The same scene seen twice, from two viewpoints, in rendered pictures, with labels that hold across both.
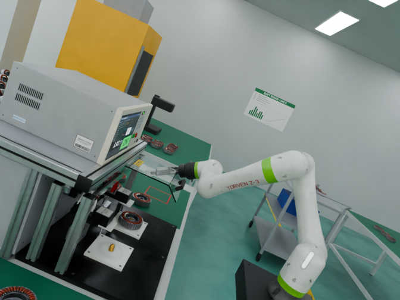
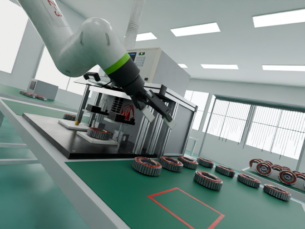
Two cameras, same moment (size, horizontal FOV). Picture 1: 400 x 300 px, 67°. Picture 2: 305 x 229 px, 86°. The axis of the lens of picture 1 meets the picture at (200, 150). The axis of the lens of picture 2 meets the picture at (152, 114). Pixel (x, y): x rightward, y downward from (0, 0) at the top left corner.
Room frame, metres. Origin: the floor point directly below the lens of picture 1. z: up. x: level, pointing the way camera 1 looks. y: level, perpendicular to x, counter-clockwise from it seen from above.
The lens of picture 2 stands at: (1.99, -0.32, 0.95)
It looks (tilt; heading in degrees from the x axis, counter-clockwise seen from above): 1 degrees up; 130
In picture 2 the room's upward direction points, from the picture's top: 17 degrees clockwise
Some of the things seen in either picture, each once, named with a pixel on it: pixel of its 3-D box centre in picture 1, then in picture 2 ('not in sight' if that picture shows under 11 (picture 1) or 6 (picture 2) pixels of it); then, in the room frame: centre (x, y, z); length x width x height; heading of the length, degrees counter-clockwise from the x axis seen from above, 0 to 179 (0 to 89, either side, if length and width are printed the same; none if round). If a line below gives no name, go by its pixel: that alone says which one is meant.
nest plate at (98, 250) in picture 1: (110, 251); (76, 126); (1.04, 0.15, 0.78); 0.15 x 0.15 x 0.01; 1
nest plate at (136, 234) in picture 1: (128, 224); (97, 138); (1.28, 0.16, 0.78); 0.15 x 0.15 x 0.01; 1
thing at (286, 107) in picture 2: not in sight; (244, 144); (1.31, 3.76, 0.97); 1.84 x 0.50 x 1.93; 1
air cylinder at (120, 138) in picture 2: (102, 208); (120, 136); (1.28, 0.30, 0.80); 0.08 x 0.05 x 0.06; 1
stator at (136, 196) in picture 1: (141, 199); (147, 166); (1.61, 0.19, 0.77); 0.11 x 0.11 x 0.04
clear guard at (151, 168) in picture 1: (150, 173); (117, 89); (1.32, 0.16, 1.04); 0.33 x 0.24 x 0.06; 91
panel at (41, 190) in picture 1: (77, 183); (127, 115); (1.16, 0.41, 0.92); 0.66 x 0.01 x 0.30; 1
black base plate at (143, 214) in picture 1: (115, 238); (87, 134); (1.16, 0.17, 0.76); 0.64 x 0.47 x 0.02; 1
